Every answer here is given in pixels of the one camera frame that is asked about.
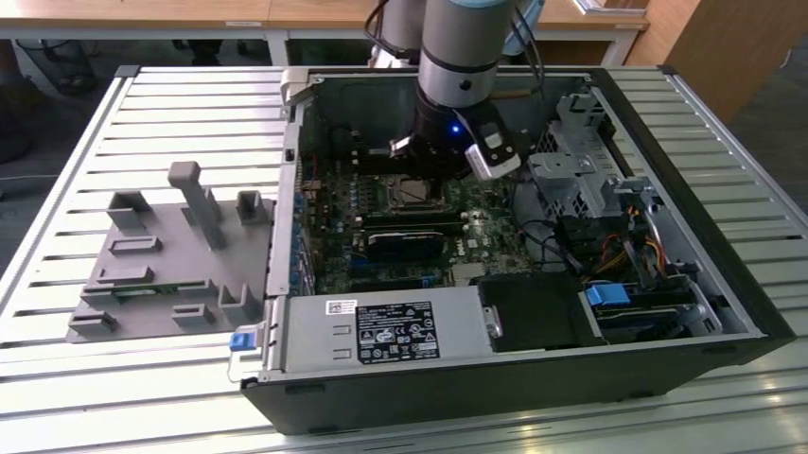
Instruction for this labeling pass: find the silver CPU chip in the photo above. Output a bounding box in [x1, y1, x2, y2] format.
[398, 179, 443, 203]

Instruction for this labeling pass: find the metal CPU socket cover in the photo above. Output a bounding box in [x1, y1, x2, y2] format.
[384, 174, 450, 209]

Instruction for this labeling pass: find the CPU socket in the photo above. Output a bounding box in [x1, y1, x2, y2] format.
[382, 173, 453, 212]

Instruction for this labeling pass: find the black graphics card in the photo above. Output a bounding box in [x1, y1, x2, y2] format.
[363, 229, 447, 262]

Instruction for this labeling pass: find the silver metal drive cage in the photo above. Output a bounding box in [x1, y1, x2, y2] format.
[526, 93, 664, 223]

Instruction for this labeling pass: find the green motherboard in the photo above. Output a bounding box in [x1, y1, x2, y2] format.
[295, 150, 557, 294]

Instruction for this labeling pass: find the black plastic shroud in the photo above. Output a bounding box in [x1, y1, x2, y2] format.
[470, 272, 605, 354]

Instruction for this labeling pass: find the blue disk carrier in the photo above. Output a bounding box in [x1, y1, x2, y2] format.
[583, 282, 633, 309]

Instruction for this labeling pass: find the silver power supply unit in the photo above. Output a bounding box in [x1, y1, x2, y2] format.
[276, 286, 499, 373]

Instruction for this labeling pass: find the grey plastic parts rack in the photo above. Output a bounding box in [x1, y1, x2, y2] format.
[64, 161, 279, 345]

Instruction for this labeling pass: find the black disk drive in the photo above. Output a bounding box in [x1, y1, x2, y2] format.
[591, 306, 702, 344]

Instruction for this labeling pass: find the wooden cabinet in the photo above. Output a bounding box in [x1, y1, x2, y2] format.
[623, 0, 808, 124]

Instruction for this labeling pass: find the bare green RAM stick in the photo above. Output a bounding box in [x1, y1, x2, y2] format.
[111, 282, 209, 298]

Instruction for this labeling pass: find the black PC case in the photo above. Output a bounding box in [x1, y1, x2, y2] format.
[239, 65, 797, 436]

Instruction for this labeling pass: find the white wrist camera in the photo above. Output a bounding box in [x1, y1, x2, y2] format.
[465, 120, 522, 182]

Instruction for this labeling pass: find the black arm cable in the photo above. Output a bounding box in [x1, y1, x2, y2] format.
[511, 0, 547, 96]

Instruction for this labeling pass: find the black wire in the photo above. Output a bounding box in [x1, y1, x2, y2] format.
[515, 218, 586, 274]

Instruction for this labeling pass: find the orange wire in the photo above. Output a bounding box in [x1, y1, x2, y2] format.
[598, 236, 633, 273]

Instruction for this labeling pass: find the yellow wire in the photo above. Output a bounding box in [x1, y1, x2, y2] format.
[642, 238, 669, 269]

